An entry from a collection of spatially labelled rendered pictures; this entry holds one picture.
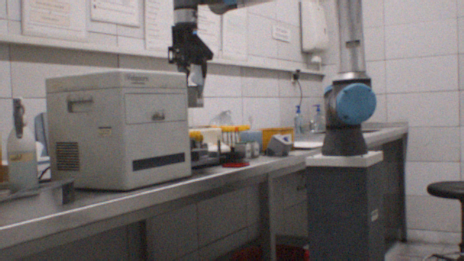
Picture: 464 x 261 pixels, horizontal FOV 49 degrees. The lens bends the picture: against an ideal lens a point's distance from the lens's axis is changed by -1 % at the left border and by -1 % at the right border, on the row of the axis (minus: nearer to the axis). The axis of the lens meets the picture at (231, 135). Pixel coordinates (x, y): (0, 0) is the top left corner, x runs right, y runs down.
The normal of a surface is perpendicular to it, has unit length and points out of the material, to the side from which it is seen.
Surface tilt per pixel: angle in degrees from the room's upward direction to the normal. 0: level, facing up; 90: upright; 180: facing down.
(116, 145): 90
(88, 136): 90
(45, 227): 91
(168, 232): 90
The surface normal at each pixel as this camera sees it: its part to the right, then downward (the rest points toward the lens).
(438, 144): -0.51, 0.07
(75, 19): 0.87, 0.07
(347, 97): 0.02, 0.18
